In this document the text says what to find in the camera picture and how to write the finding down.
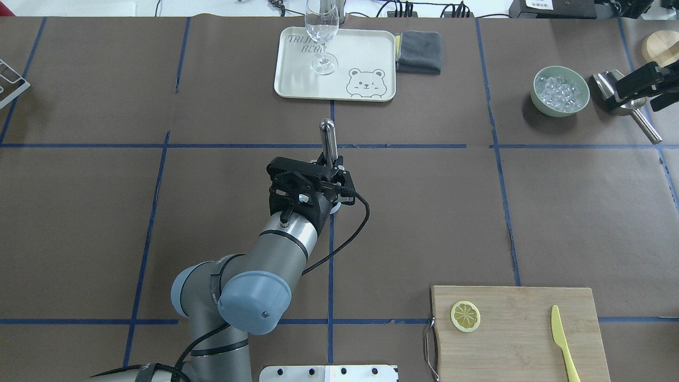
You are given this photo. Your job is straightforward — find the yellow plastic knife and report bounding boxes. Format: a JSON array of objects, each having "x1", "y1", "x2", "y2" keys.
[{"x1": 550, "y1": 305, "x2": 580, "y2": 381}]

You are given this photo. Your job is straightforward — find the light blue cup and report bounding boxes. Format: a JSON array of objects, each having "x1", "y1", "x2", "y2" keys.
[{"x1": 329, "y1": 203, "x2": 343, "y2": 215}]

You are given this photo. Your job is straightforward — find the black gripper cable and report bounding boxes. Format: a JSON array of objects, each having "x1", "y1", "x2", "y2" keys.
[{"x1": 170, "y1": 180, "x2": 371, "y2": 382}]

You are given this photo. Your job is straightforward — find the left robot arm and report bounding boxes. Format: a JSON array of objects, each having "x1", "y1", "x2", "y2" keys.
[{"x1": 90, "y1": 153, "x2": 355, "y2": 381}]

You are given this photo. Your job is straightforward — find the clear wine glass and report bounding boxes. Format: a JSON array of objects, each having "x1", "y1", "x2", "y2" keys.
[{"x1": 304, "y1": 1, "x2": 340, "y2": 76}]

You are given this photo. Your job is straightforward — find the white cup rack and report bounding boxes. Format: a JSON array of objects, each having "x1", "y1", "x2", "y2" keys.
[{"x1": 0, "y1": 60, "x2": 31, "y2": 109}]

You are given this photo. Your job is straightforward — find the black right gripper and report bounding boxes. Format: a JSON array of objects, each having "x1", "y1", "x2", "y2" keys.
[{"x1": 616, "y1": 61, "x2": 678, "y2": 112}]

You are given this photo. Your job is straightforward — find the grey folded cloth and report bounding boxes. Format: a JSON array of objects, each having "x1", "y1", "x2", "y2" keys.
[{"x1": 395, "y1": 31, "x2": 443, "y2": 75}]

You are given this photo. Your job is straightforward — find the bamboo cutting board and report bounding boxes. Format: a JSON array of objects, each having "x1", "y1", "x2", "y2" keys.
[{"x1": 431, "y1": 285, "x2": 611, "y2": 381}]

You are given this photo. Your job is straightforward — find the steel ice scoop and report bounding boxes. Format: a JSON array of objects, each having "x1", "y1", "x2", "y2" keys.
[{"x1": 592, "y1": 70, "x2": 663, "y2": 145}]

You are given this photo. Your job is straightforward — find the green bowl of ice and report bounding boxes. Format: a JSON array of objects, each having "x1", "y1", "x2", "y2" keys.
[{"x1": 530, "y1": 66, "x2": 591, "y2": 118}]

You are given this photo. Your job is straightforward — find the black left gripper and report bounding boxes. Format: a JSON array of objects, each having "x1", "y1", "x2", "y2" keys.
[{"x1": 266, "y1": 153, "x2": 355, "y2": 228}]

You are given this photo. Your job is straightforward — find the black computer box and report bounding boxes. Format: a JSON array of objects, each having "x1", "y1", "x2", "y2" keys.
[{"x1": 508, "y1": 1, "x2": 626, "y2": 20}]

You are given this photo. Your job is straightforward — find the cream bear tray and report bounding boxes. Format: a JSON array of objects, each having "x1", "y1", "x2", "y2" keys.
[{"x1": 273, "y1": 27, "x2": 397, "y2": 102}]

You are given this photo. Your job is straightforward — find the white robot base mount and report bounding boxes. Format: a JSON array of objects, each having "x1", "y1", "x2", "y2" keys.
[{"x1": 259, "y1": 364, "x2": 399, "y2": 381}]

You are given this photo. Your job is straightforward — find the steel muddler black tip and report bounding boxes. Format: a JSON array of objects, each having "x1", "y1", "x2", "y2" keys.
[{"x1": 319, "y1": 118, "x2": 338, "y2": 167}]

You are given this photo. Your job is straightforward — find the bottom lemon slice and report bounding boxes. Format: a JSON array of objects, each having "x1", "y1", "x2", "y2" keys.
[{"x1": 449, "y1": 300, "x2": 482, "y2": 332}]

